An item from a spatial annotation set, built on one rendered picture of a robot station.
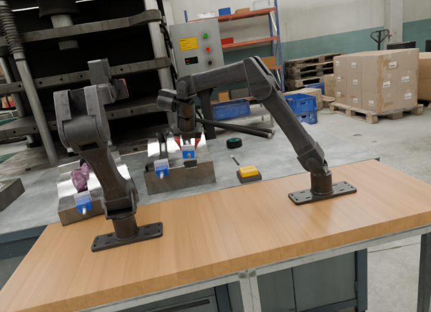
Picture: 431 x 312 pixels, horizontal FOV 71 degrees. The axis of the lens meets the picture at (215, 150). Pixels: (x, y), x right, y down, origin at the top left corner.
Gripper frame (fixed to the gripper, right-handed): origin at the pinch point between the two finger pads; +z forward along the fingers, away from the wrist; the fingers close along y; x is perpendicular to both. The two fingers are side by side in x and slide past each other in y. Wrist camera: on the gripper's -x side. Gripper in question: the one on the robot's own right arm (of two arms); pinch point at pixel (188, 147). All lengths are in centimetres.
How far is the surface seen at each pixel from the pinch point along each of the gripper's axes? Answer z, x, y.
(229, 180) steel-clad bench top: 11.1, 7.3, -14.9
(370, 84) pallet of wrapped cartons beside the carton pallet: 111, -276, -269
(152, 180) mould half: 9.7, 6.0, 13.6
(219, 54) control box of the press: -2, -92, -24
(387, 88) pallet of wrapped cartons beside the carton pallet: 109, -258, -282
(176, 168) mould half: 5.8, 4.4, 4.6
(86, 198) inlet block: 8.1, 14.4, 35.1
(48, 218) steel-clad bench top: 19, 12, 51
